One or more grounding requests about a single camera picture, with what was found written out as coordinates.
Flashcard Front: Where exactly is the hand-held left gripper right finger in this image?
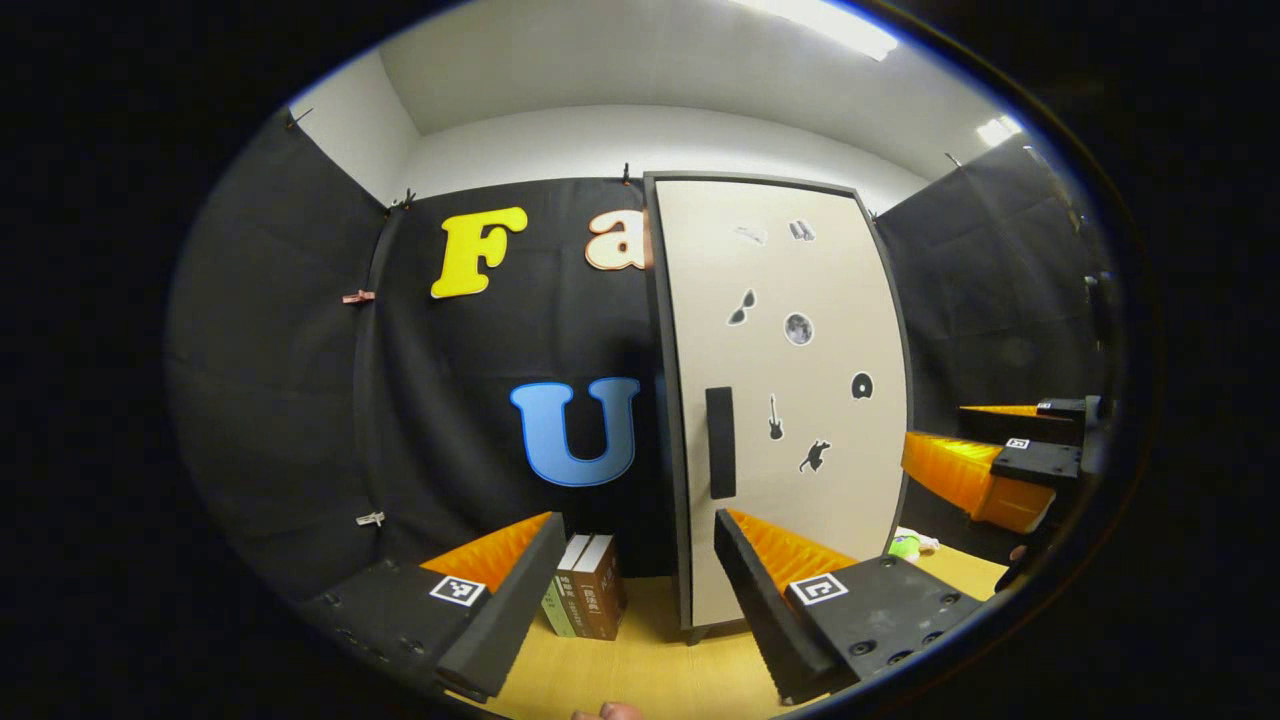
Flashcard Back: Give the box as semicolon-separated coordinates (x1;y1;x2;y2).
712;508;986;706

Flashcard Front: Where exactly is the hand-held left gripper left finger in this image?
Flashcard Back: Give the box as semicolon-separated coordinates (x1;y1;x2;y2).
300;512;569;703

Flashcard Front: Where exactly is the black door handle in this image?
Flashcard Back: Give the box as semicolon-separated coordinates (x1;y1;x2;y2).
705;386;738;500

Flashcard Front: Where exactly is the beige cabinet door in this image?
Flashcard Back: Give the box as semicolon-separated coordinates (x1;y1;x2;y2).
655;180;909;629

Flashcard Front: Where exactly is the green and white book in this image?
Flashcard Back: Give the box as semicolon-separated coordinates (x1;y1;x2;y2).
541;560;579;639

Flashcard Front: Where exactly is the slim brown book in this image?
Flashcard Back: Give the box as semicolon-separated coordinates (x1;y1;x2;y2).
556;534;601;641

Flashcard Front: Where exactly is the thick brown book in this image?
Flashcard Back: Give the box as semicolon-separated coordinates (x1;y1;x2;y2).
572;535;629;642

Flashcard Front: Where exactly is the green and white plush toy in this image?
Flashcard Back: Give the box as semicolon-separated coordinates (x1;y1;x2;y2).
887;527;942;564

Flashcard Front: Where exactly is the black backdrop cloth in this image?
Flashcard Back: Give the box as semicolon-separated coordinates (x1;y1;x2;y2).
165;105;1116;601

